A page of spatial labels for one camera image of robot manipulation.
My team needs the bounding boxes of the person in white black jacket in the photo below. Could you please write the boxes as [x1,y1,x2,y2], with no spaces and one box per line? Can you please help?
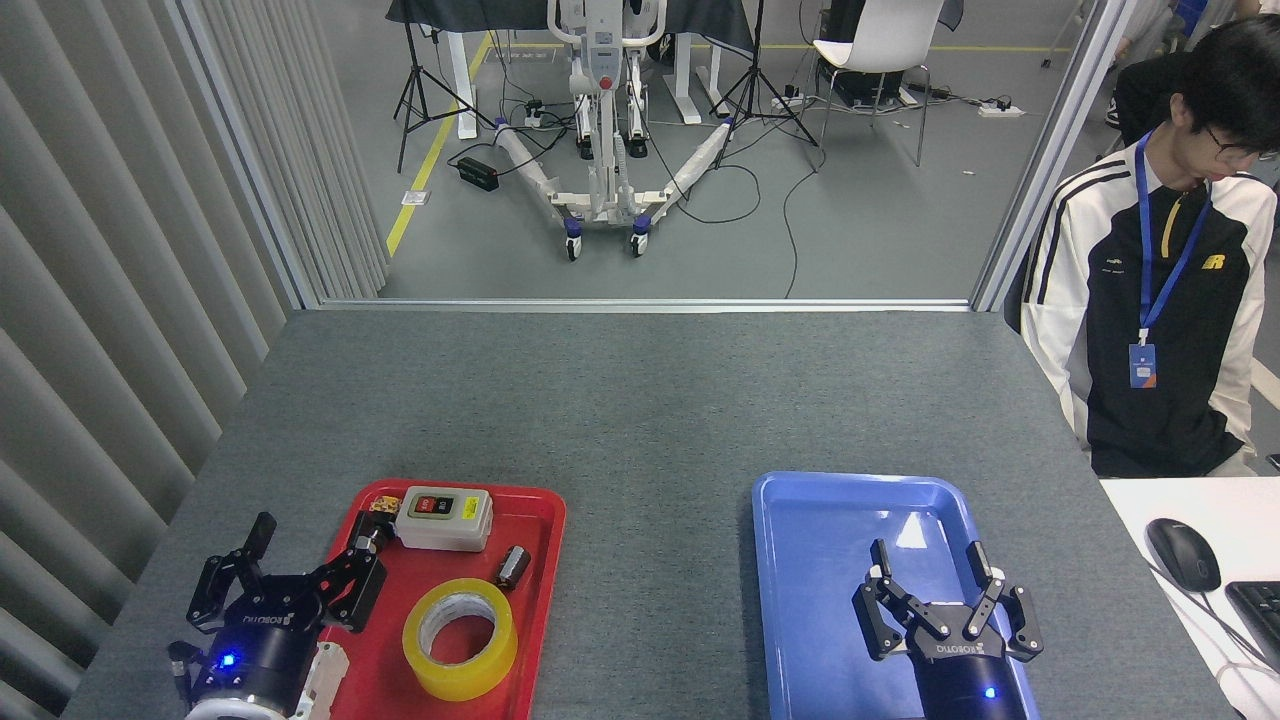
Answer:
[1018,14,1280,479]

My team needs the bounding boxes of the red plastic tray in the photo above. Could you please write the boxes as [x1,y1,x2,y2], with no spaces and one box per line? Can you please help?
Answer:
[318,480,567,720]

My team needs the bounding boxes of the blue plastic tray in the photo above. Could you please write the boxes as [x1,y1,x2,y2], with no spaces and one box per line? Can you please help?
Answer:
[752,472,1041,720]

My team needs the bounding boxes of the person in black trousers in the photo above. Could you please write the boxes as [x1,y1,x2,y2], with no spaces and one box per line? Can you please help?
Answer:
[1105,0,1263,133]

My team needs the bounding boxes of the white desk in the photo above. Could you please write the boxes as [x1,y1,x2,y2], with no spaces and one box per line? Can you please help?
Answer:
[1100,476,1280,720]

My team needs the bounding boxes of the grey slatted wall panel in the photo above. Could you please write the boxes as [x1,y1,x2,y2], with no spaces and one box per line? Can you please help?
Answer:
[0,0,391,720]

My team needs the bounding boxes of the white push button switch box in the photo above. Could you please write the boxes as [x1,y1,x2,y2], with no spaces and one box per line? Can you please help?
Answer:
[394,486,495,553]

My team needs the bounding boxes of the mouse cable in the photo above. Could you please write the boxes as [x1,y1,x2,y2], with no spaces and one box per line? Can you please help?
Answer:
[1150,565,1280,693]

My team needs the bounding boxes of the silver aluminium post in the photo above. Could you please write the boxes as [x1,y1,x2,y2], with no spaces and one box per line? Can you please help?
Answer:
[970,0,1141,313]
[165,0,321,311]

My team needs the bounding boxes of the black computer mouse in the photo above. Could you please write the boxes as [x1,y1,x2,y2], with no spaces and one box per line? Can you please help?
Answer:
[1146,518,1222,593]

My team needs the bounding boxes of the yellow tape roll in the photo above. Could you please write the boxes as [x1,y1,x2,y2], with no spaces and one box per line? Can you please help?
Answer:
[402,578,519,701]

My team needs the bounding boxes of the white stand on wheels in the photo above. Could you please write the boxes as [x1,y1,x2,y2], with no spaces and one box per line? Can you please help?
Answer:
[492,0,736,261]

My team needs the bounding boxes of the black floor cable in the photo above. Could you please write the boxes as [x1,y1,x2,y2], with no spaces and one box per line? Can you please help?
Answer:
[779,150,827,299]

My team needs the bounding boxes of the silver aluminium rail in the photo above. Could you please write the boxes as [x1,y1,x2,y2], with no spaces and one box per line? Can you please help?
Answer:
[318,297,973,314]

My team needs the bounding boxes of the dark office chair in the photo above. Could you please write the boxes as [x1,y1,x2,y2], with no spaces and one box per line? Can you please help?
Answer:
[1003,255,1033,337]

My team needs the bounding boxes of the black keyboard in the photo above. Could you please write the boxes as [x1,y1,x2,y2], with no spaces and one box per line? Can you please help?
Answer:
[1225,580,1280,673]

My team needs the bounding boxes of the black tripod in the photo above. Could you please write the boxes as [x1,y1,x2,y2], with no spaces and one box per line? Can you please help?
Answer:
[393,20,498,173]
[712,0,819,171]

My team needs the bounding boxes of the white chair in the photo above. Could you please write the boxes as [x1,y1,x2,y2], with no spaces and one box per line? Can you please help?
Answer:
[808,0,946,167]

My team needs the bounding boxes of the blue lanyard with badge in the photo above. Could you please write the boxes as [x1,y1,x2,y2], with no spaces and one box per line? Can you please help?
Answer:
[1128,130,1214,390]

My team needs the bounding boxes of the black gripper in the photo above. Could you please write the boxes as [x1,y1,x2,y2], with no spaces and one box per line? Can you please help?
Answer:
[185,513,391,716]
[853,539,1044,720]

